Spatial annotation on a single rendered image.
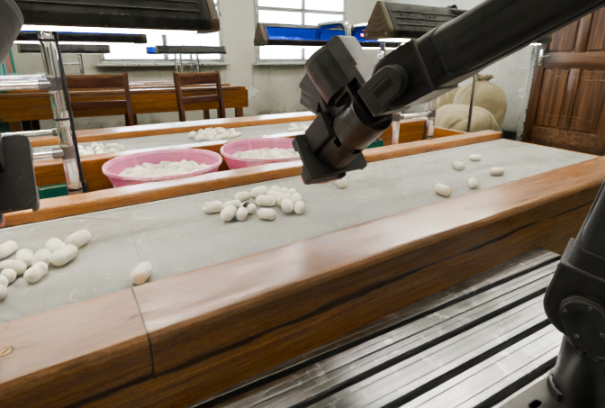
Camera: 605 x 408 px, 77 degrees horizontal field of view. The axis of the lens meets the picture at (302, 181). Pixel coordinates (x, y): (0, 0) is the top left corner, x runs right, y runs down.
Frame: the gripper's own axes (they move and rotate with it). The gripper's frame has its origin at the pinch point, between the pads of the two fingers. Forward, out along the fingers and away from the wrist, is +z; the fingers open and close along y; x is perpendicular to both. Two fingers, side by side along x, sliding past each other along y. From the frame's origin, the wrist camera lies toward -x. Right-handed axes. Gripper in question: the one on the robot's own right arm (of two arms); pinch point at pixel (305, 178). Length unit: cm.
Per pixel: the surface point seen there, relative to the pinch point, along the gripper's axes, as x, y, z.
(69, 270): 3.8, 34.2, 7.4
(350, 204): 4.5, -11.4, 6.6
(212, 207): -2.5, 12.0, 12.7
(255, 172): -11.2, -1.9, 21.3
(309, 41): -61, -43, 35
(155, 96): -172, -35, 221
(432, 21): -27.3, -39.9, -8.2
